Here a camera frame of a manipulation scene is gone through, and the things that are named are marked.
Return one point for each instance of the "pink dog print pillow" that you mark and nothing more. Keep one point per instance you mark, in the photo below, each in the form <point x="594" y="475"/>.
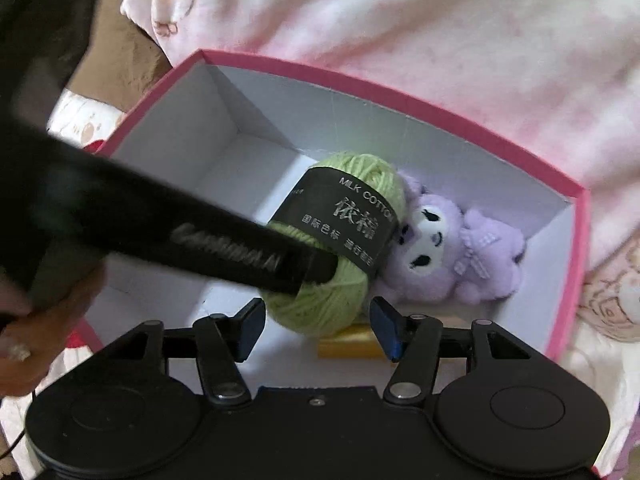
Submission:
<point x="400" y="35"/>

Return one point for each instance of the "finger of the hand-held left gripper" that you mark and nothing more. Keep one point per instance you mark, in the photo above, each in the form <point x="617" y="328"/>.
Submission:
<point x="320" y="267"/>

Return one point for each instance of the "foundation bottle with gold cap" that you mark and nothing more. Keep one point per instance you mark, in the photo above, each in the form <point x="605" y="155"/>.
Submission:
<point x="350" y="342"/>

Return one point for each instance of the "purple plush toy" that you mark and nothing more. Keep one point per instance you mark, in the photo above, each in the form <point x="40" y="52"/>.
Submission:
<point x="450" y="240"/>

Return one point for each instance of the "green yarn ball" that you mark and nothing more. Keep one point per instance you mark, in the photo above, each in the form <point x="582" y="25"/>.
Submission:
<point x="350" y="165"/>

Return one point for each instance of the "brown pillow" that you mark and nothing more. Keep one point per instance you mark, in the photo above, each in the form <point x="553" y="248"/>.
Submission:
<point x="125" y="60"/>

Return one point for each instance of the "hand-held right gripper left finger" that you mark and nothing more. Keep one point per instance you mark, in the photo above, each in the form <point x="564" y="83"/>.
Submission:
<point x="252" y="327"/>

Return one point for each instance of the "person's left hand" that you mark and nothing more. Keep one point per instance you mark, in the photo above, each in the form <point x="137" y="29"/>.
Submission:
<point x="45" y="340"/>

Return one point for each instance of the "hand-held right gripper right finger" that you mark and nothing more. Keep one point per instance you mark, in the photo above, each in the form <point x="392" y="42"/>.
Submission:
<point x="385" y="330"/>

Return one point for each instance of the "pink cardboard box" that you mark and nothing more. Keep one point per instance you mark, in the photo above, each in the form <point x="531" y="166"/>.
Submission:
<point x="225" y="160"/>

